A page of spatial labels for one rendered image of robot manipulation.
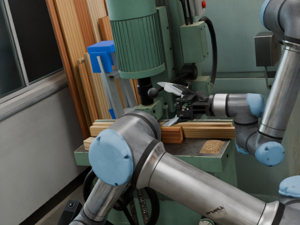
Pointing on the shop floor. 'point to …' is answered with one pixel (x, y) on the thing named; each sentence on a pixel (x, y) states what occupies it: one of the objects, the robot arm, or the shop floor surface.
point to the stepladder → (106, 60)
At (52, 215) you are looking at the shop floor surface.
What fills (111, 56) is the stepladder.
